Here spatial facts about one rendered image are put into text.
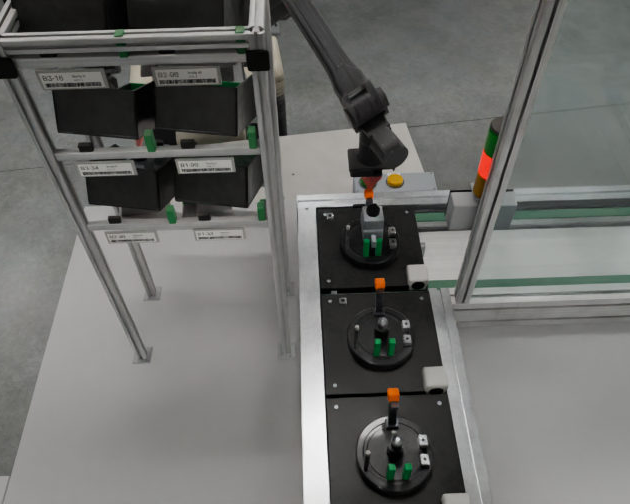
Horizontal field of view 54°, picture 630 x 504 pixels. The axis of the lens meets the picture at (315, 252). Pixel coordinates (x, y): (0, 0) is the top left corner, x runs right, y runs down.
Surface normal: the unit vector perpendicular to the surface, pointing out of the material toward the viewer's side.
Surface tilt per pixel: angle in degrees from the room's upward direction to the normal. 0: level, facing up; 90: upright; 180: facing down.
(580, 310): 90
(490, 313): 90
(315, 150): 0
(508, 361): 0
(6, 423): 0
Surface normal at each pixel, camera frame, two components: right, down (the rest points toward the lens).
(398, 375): -0.01, -0.62
